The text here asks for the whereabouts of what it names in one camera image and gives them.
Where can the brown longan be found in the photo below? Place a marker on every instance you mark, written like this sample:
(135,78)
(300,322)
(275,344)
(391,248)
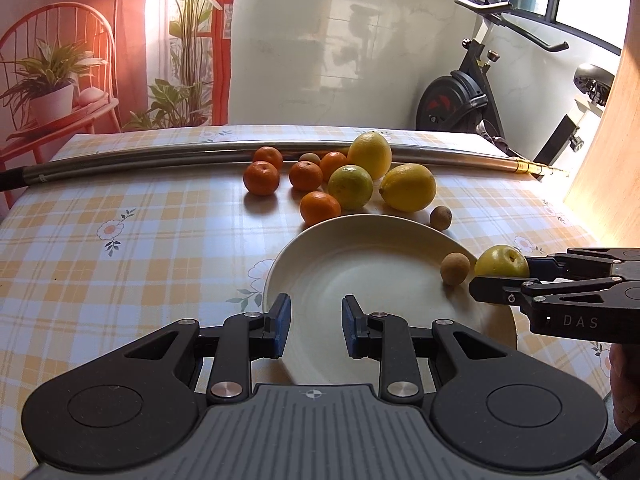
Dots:
(310,157)
(455,268)
(441,218)

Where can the yellow green apple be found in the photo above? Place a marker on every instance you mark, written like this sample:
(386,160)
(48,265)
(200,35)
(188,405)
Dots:
(502,260)

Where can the yellow lemon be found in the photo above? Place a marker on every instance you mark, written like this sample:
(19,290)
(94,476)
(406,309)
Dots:
(371,151)
(408,187)

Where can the person's right hand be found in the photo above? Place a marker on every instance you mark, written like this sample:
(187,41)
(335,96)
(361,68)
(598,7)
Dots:
(625,384)

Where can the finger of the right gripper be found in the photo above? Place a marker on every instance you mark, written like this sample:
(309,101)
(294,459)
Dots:
(548,267)
(498,289)

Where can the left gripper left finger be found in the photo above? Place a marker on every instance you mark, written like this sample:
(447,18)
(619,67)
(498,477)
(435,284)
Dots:
(141,401)

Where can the orange mandarin top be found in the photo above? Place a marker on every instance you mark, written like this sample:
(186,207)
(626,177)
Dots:
(269,154)

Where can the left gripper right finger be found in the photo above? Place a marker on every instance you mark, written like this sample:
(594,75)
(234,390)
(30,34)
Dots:
(492,404)

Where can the wooden board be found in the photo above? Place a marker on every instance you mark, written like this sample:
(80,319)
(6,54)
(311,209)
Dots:
(605,193)

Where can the long metal pole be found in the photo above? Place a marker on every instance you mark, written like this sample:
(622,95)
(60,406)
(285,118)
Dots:
(207,153)

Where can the cream round plate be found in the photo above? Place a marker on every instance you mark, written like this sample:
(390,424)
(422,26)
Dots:
(390,265)

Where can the orange mandarin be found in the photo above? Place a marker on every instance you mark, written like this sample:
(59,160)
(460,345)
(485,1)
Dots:
(269,154)
(316,207)
(305,176)
(261,178)
(330,162)

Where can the printed backdrop curtain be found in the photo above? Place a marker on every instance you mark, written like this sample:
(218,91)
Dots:
(68,68)

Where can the green yellow citrus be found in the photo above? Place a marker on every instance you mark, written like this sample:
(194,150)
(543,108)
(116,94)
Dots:
(351,186)

